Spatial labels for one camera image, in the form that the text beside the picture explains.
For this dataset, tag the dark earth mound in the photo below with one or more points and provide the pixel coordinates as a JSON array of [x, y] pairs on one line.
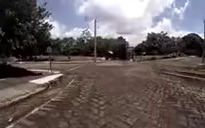
[[6, 71]]

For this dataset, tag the sign on thin post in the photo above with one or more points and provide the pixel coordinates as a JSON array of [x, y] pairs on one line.
[[49, 50]]

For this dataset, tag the large leafy tree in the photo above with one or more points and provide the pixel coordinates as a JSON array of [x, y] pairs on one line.
[[16, 26]]

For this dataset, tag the grey brick paved road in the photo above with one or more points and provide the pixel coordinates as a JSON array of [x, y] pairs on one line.
[[123, 96]]

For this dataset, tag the row of trees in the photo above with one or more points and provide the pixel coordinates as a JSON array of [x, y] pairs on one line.
[[156, 43]]

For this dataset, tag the grey stone kerb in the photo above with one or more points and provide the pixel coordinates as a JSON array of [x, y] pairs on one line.
[[186, 76]]

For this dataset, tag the grey concrete pavement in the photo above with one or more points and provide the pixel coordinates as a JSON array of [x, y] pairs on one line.
[[10, 89]]

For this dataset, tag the tall pale pole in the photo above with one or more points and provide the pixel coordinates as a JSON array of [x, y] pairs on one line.
[[95, 40], [204, 40]]

